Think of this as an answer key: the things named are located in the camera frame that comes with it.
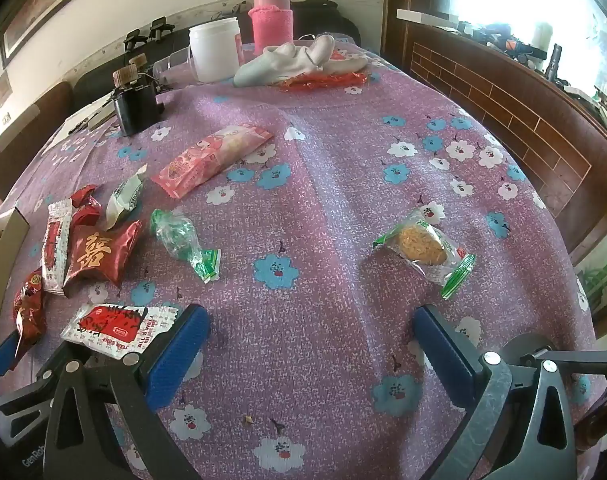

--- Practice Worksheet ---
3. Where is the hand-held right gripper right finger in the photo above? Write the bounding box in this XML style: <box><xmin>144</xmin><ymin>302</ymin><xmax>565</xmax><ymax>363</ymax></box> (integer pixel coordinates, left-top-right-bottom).
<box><xmin>412</xmin><ymin>304</ymin><xmax>579</xmax><ymax>480</ymax></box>

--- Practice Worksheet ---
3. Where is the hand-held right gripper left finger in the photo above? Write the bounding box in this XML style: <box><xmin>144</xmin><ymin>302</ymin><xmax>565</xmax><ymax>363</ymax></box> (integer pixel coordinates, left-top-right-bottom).
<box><xmin>43</xmin><ymin>304</ymin><xmax>211</xmax><ymax>480</ymax></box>

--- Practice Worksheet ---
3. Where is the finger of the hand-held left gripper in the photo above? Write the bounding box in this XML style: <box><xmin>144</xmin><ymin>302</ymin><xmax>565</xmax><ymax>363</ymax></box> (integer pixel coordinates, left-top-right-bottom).
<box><xmin>0</xmin><ymin>332</ymin><xmax>56</xmax><ymax>413</ymax></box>

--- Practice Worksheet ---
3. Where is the glossy red snack packet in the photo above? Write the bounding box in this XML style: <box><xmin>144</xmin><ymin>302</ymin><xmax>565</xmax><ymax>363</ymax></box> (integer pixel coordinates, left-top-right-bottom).
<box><xmin>10</xmin><ymin>267</ymin><xmax>48</xmax><ymax>368</ymax></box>

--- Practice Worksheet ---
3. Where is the white packet with red label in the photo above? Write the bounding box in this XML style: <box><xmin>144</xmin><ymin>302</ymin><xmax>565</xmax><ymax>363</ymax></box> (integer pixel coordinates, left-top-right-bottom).
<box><xmin>60</xmin><ymin>302</ymin><xmax>179</xmax><ymax>361</ymax></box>

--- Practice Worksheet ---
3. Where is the cardboard box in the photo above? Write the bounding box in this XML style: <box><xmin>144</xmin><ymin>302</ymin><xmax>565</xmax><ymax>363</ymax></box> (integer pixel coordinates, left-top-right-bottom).
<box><xmin>0</xmin><ymin>205</ymin><xmax>30</xmax><ymax>356</ymax></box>

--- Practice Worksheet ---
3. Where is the white green snack packet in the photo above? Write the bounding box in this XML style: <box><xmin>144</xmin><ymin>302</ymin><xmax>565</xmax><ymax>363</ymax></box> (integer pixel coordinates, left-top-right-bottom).
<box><xmin>104</xmin><ymin>164</ymin><xmax>149</xmax><ymax>233</ymax></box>

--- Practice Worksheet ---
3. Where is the green cookie packet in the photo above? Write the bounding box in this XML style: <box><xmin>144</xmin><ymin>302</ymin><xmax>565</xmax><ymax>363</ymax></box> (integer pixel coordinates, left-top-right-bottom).
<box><xmin>373</xmin><ymin>208</ymin><xmax>477</xmax><ymax>301</ymax></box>

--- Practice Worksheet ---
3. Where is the clear green snack packet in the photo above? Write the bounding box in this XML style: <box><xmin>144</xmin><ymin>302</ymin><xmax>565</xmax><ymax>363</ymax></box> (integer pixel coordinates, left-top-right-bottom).
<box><xmin>150</xmin><ymin>208</ymin><xmax>221</xmax><ymax>283</ymax></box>

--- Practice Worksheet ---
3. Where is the white red striped snack packet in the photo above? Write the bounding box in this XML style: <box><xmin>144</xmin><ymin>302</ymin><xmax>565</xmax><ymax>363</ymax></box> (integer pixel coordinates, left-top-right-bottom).
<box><xmin>40</xmin><ymin>199</ymin><xmax>74</xmax><ymax>297</ymax></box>

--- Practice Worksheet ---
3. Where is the red packet with gold print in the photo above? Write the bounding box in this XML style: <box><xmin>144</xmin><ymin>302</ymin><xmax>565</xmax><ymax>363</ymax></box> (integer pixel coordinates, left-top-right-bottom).
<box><xmin>63</xmin><ymin>219</ymin><xmax>143</xmax><ymax>288</ymax></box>

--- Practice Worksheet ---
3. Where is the pink snack packet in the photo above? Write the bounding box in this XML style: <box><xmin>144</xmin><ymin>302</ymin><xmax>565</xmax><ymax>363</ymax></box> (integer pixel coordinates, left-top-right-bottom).
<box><xmin>150</xmin><ymin>125</ymin><xmax>274</xmax><ymax>200</ymax></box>

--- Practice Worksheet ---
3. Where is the purple floral tablecloth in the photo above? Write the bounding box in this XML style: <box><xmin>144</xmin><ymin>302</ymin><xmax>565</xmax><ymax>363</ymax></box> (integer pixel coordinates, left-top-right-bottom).
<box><xmin>0</xmin><ymin>32</ymin><xmax>607</xmax><ymax>480</ymax></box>

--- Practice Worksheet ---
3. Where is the brown sofa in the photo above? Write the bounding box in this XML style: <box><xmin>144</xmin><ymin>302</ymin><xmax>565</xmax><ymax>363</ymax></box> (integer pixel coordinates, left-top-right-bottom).
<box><xmin>0</xmin><ymin>80</ymin><xmax>74</xmax><ymax>206</ymax></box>

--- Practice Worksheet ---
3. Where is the black bottle holder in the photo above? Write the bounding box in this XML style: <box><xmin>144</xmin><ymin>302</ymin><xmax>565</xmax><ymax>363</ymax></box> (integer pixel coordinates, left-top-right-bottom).
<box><xmin>110</xmin><ymin>77</ymin><xmax>165</xmax><ymax>137</ymax></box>

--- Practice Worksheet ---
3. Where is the brick-pattern wooden panel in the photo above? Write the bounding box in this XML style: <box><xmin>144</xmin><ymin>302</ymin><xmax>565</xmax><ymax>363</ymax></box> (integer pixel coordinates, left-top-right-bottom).
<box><xmin>398</xmin><ymin>20</ymin><xmax>607</xmax><ymax>261</ymax></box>

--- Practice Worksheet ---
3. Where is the black sofa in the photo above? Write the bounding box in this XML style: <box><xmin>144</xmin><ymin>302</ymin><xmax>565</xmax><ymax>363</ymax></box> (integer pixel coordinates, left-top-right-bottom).
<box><xmin>70</xmin><ymin>0</ymin><xmax>361</xmax><ymax>106</ymax></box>

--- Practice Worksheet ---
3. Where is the clear plastic cup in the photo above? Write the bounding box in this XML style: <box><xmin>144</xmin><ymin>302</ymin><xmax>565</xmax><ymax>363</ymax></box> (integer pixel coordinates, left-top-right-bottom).
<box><xmin>152</xmin><ymin>46</ymin><xmax>194</xmax><ymax>83</ymax></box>

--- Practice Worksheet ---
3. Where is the red orange wrapper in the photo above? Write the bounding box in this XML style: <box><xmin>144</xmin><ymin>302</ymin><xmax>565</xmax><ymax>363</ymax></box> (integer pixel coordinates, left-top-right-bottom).
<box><xmin>278</xmin><ymin>71</ymin><xmax>369</xmax><ymax>92</ymax></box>

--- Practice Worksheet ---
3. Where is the white plastic jar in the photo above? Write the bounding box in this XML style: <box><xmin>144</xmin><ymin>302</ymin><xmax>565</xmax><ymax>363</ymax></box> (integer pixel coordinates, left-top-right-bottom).
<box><xmin>188</xmin><ymin>17</ymin><xmax>242</xmax><ymax>82</ymax></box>

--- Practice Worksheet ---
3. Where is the white cloth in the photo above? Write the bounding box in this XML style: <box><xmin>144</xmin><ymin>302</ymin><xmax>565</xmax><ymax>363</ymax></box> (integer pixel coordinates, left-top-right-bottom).
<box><xmin>233</xmin><ymin>34</ymin><xmax>371</xmax><ymax>87</ymax></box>

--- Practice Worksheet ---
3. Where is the black flashlight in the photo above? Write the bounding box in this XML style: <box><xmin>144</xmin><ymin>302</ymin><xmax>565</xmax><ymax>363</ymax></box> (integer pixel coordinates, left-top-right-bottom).
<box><xmin>546</xmin><ymin>44</ymin><xmax>564</xmax><ymax>81</ymax></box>

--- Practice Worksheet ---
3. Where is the window sill clutter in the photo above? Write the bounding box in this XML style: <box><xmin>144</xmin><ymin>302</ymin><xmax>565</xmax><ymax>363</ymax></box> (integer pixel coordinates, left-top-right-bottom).
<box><xmin>456</xmin><ymin>17</ymin><xmax>607</xmax><ymax>146</ymax></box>

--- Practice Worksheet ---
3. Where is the white sill board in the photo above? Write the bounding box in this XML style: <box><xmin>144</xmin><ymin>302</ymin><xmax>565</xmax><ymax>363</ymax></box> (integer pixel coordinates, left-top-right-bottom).
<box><xmin>397</xmin><ymin>8</ymin><xmax>459</xmax><ymax>26</ymax></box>

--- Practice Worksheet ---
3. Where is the pink thermos bottle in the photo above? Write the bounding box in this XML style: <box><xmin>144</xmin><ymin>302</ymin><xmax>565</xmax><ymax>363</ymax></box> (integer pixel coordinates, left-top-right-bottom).
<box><xmin>247</xmin><ymin>0</ymin><xmax>293</xmax><ymax>56</ymax></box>

